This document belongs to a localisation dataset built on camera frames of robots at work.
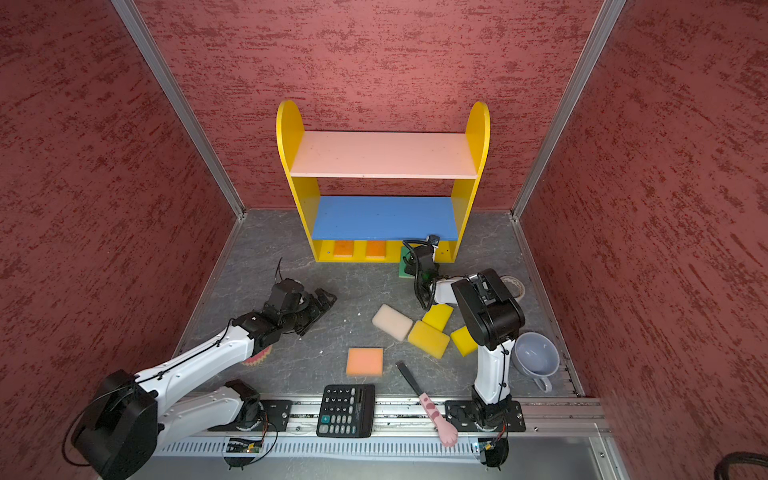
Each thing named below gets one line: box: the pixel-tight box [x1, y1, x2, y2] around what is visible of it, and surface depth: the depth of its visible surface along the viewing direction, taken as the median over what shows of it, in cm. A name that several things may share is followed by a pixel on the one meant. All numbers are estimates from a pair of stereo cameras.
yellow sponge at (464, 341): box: [451, 326, 479, 357], surface depth 87 cm
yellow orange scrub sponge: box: [334, 240, 354, 257], surface depth 110 cm
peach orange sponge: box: [346, 348, 384, 377], surface depth 83 cm
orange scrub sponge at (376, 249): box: [366, 240, 386, 259], surface depth 109 cm
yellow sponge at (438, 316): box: [422, 303, 454, 332], surface depth 92 cm
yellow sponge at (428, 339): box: [407, 320, 451, 360], surface depth 89 cm
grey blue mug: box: [512, 332, 560, 393], surface depth 80 cm
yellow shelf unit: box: [276, 100, 491, 264], surface depth 87 cm
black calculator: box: [316, 384, 375, 437], surface depth 74 cm
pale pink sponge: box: [372, 303, 413, 342], surface depth 92 cm
